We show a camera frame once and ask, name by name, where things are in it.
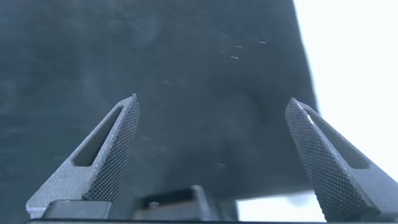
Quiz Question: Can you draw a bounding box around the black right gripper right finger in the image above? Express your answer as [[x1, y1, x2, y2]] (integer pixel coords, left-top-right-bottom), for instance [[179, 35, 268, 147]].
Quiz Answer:
[[285, 97, 398, 223]]

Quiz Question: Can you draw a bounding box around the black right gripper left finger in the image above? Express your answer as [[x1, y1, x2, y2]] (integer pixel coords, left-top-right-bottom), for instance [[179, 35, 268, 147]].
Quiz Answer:
[[25, 93, 141, 220]]

